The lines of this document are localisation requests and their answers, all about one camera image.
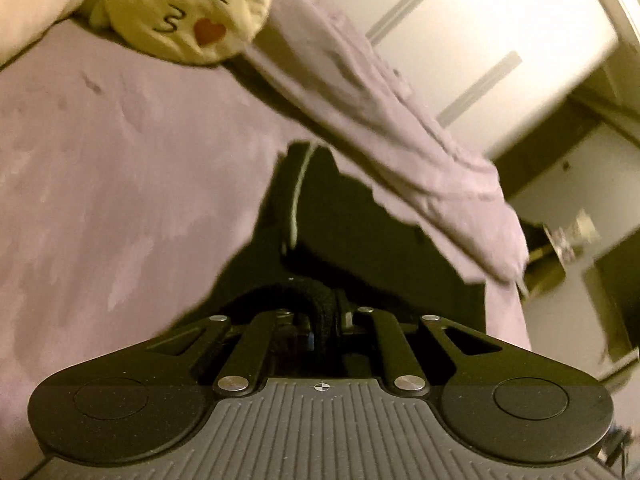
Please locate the purple bed sheet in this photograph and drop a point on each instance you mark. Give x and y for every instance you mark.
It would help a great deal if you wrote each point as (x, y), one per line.
(130, 192)

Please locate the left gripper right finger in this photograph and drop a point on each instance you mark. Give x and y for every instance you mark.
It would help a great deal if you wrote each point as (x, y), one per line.
(347, 314)

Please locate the decorative item on table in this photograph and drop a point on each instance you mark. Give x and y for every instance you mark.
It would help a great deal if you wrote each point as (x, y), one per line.
(568, 242)

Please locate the white wardrobe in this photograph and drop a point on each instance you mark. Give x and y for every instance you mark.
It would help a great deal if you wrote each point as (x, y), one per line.
(487, 70)

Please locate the black garment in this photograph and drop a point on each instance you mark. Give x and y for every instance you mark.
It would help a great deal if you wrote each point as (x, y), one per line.
(322, 246)

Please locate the yellow emoji cushion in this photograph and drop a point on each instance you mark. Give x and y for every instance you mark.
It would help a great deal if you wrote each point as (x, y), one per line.
(193, 32)

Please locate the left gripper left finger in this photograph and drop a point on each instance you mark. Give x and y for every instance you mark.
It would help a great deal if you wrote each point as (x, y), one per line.
(308, 325)

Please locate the purple folded blanket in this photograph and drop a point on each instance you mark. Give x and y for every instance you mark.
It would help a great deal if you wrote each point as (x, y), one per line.
(314, 57)

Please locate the dark side table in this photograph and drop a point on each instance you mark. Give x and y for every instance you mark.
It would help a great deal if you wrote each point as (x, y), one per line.
(544, 270)

